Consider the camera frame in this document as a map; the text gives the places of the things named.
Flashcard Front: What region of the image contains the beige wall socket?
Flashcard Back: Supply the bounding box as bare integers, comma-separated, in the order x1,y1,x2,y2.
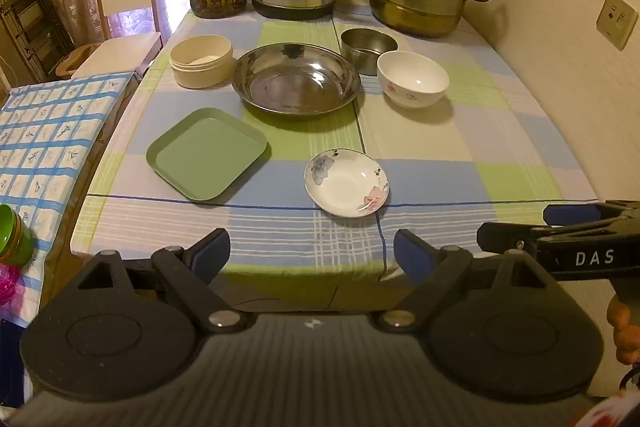
596,0,640,52

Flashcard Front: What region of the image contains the red white printed cloth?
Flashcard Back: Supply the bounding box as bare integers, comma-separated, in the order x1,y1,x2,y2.
575,389,640,427

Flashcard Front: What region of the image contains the large stainless steel plate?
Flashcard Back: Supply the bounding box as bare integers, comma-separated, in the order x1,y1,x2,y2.
232,44,362,121

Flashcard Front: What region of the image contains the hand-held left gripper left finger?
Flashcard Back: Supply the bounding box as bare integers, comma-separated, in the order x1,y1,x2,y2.
75,228,251,334

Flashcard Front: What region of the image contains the green cup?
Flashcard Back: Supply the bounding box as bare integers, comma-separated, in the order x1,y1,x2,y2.
0,203,35,268

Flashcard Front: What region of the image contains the cream round bowl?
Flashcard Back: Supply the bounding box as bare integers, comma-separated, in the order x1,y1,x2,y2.
169,35,235,89

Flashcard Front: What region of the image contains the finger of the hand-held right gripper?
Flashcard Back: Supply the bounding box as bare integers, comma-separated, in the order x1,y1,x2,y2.
476,221,541,254
543,201,623,228

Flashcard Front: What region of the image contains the person's right hand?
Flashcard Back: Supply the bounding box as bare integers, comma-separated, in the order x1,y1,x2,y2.
606,297,640,365

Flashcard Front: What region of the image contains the white floral ceramic bowl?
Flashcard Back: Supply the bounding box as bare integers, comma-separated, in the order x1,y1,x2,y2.
376,51,450,110

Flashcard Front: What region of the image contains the green square plate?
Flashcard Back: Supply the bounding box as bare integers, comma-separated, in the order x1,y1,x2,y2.
146,107,268,202

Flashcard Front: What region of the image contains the blue white printed cloth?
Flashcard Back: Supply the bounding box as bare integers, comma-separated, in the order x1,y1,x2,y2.
0,72,138,328

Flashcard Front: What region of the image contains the checked pastel tablecloth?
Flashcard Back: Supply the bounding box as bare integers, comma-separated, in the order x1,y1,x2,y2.
70,9,598,310

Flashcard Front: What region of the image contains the folded step ladder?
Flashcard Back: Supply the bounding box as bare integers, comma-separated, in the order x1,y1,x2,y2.
0,0,76,80

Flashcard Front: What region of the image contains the small stainless steel bowl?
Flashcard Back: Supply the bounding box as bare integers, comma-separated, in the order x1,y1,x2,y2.
340,28,399,76

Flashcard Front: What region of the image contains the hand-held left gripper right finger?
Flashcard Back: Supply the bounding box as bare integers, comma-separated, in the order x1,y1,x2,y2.
377,228,556,330

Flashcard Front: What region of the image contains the pink plastic container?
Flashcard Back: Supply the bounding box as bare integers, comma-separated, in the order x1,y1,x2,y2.
0,263,21,308

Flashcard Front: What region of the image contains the white floral shallow dish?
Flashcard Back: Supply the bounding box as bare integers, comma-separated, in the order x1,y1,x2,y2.
304,148,390,219

